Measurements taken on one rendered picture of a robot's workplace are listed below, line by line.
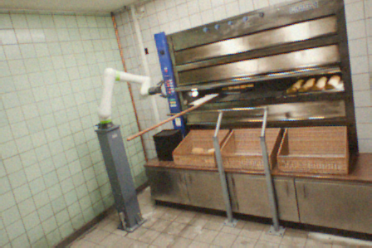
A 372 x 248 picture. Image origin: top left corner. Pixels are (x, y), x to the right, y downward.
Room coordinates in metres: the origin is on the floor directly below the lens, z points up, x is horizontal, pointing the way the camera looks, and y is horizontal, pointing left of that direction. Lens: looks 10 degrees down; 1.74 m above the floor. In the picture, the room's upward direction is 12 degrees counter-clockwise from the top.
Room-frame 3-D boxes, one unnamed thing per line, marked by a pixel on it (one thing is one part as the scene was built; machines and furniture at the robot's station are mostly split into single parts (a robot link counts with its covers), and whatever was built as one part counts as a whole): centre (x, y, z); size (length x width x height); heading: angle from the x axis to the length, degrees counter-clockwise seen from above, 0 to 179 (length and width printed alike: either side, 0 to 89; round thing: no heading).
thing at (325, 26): (2.99, -0.74, 1.80); 1.79 x 0.11 x 0.19; 55
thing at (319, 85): (3.01, -1.47, 1.21); 0.61 x 0.48 x 0.06; 145
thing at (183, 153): (3.12, -0.11, 0.72); 0.56 x 0.49 x 0.28; 54
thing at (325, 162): (2.41, -1.10, 0.72); 0.56 x 0.49 x 0.28; 56
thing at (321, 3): (3.01, -0.76, 1.99); 1.80 x 0.08 x 0.21; 55
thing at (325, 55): (2.99, -0.74, 1.54); 1.79 x 0.11 x 0.19; 55
